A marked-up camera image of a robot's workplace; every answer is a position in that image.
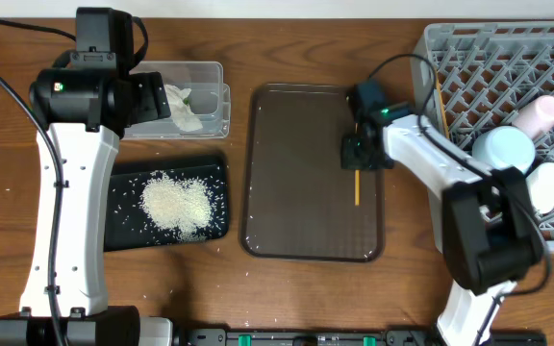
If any light blue bowl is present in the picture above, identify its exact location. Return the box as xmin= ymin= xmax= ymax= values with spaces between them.
xmin=471 ymin=126 xmax=536 ymax=174

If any pile of white rice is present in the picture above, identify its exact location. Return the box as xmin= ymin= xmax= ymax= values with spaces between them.
xmin=139 ymin=175 xmax=214 ymax=242

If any wooden chopstick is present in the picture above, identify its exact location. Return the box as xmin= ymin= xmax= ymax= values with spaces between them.
xmin=354 ymin=169 xmax=361 ymax=207
xmin=435 ymin=71 xmax=450 ymax=139

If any dark brown serving tray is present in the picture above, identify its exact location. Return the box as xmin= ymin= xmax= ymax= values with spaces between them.
xmin=239 ymin=83 xmax=385 ymax=263

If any black tray bin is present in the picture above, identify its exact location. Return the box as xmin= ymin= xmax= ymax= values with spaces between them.
xmin=104 ymin=155 xmax=230 ymax=252

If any pink plastic cup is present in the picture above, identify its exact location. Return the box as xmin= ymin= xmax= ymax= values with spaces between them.
xmin=512 ymin=95 xmax=554 ymax=139

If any clear plastic bin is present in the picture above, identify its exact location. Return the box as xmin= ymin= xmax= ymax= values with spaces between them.
xmin=125 ymin=62 xmax=231 ymax=140

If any cream plastic cup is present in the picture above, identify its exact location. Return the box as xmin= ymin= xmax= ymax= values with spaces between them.
xmin=526 ymin=162 xmax=554 ymax=214

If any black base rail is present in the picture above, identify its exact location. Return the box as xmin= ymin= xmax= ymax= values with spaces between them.
xmin=175 ymin=326 xmax=547 ymax=346

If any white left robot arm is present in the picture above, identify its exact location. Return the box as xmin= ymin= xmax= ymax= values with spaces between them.
xmin=0 ymin=8 xmax=174 ymax=345

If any white tissue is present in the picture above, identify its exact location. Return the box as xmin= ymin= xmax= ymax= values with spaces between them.
xmin=164 ymin=85 xmax=203 ymax=133

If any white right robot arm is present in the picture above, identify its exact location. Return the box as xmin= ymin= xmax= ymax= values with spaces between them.
xmin=340 ymin=80 xmax=551 ymax=345

